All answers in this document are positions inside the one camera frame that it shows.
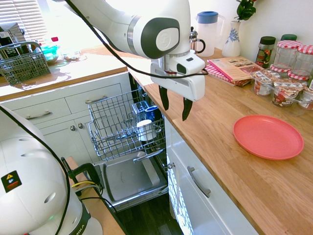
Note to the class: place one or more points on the black clamp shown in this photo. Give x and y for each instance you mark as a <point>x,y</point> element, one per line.
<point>84,170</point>

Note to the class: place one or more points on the wooden robot mounting board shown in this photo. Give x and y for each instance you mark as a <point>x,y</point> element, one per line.
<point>97,213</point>

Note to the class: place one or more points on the glass French press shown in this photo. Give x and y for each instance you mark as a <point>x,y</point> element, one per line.
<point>194,40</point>

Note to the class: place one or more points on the clear pitcher blue lid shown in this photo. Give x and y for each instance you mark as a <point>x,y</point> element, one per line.
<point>209,31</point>

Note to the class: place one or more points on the glass jar red checked lid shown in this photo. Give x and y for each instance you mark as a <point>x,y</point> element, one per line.
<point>304,60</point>
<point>297,75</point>
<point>286,55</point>
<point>278,68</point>

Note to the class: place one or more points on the silver kitchen appliance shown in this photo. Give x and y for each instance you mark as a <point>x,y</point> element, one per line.
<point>9,40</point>

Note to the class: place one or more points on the white window blinds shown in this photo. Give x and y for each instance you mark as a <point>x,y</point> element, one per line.
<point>22,17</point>

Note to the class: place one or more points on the white vase blue print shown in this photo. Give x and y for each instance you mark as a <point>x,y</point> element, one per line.
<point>232,40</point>

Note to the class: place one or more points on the spice jar black lid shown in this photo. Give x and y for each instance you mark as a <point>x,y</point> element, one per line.
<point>265,52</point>

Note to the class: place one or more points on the silver cabinet knob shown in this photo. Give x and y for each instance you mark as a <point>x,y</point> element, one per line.
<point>170,165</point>
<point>73,128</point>
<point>80,125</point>

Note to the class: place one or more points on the jar with green lid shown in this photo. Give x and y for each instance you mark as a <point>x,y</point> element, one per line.
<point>289,37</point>

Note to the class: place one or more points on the pink cookbook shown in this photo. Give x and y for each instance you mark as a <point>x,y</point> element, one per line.
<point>236,67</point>

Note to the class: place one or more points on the green bottle red cap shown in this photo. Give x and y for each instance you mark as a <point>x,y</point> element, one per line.
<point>50,51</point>

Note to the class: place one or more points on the green flower stems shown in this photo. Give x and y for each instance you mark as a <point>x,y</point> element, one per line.
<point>245,9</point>

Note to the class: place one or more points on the white mug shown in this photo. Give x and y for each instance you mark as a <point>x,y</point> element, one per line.
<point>146,131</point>

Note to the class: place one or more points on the blue mug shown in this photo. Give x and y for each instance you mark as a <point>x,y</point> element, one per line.
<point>151,113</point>

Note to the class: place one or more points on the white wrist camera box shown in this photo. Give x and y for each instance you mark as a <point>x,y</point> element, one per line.
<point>188,63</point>

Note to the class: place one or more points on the yogurt cup pack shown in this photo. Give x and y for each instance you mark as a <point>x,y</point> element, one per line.
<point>264,82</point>
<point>286,94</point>
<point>306,98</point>

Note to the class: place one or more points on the clear drinking glass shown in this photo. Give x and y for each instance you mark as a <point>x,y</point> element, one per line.
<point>139,107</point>

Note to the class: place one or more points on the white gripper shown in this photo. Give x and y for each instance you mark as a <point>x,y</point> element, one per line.
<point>185,85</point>

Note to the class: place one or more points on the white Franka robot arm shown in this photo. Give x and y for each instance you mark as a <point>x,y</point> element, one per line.
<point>102,19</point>

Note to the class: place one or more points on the small glass bowl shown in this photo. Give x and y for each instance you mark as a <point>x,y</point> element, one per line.
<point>71,56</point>

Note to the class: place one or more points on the open dishwasher door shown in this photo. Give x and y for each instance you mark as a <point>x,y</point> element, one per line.
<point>129,181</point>

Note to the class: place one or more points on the grey cutlery basket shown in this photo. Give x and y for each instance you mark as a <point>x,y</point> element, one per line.
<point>23,66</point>

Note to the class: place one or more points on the coral red plastic plate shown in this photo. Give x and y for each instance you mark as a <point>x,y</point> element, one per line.
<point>267,137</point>

